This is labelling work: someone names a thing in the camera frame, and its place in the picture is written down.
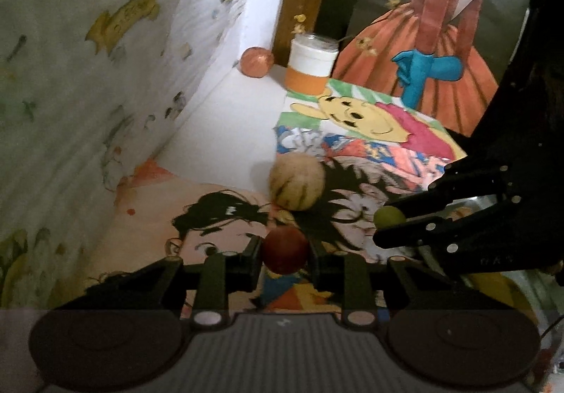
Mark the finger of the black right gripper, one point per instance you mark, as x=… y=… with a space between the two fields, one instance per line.
x=432 y=230
x=459 y=181

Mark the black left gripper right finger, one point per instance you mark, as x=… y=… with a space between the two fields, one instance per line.
x=370 y=294

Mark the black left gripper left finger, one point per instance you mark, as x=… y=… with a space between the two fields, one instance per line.
x=153 y=297

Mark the green grape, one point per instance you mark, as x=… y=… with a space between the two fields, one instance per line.
x=388 y=216

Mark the red cherry tomato back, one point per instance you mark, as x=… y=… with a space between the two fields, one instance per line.
x=285 y=250

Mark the small striped pepino melon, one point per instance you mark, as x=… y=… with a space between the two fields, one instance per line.
x=296 y=181

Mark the metal tray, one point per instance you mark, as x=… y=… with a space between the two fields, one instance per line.
x=461 y=208

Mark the colourful cartoon drawing mat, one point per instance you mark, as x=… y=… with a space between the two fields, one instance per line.
x=213 y=196

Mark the orange dress lady painting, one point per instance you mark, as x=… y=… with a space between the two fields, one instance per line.
x=444 y=58

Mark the dried yellow flower twig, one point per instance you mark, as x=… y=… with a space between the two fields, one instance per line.
x=341 y=20

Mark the white orange glass jar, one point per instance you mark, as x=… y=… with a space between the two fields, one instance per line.
x=310 y=63

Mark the red apple by jar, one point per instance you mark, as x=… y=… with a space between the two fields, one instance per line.
x=256 y=62

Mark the cartoon printed white cloth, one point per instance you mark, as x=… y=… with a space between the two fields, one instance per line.
x=89 y=90

